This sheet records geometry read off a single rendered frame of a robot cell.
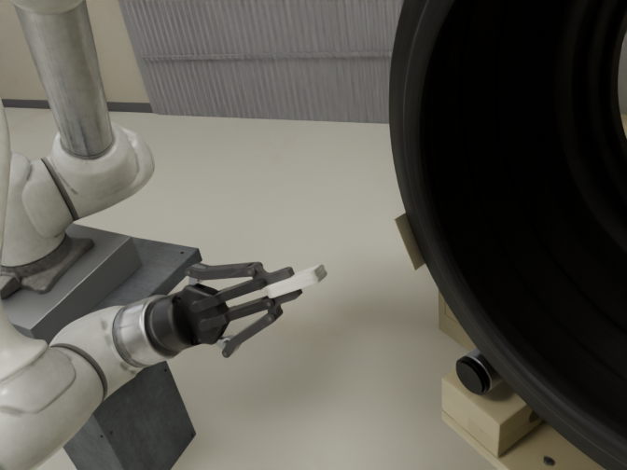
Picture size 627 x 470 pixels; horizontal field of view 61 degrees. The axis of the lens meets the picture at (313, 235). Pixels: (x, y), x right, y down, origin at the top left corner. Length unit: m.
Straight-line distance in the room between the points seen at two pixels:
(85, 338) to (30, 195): 0.53
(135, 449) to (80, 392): 0.90
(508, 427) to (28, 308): 0.98
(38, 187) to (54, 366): 0.60
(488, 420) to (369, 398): 1.16
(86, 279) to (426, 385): 1.08
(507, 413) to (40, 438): 0.51
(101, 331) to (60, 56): 0.45
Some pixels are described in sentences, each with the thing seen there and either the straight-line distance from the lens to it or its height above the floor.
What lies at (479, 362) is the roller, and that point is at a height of 0.92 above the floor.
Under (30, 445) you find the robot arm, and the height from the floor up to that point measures 0.91.
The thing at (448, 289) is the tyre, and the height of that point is 1.02.
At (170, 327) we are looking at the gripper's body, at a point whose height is 0.94.
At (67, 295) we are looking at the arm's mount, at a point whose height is 0.72.
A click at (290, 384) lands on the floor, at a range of 1.86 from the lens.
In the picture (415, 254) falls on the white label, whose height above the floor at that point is 1.03.
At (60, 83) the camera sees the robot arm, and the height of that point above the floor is 1.16.
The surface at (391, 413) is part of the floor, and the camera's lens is 1.74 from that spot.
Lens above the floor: 1.37
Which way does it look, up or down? 32 degrees down
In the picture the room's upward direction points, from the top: 10 degrees counter-clockwise
